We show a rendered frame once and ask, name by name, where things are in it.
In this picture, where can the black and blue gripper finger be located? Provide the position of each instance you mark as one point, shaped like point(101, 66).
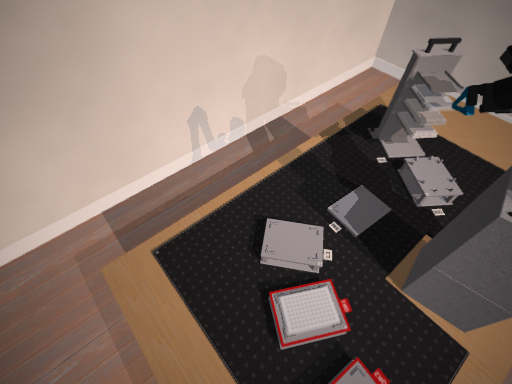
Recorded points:
point(467, 110)

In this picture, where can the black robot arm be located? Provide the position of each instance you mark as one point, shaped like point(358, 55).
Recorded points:
point(504, 86)

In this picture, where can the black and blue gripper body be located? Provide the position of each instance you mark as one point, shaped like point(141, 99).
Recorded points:
point(500, 104)

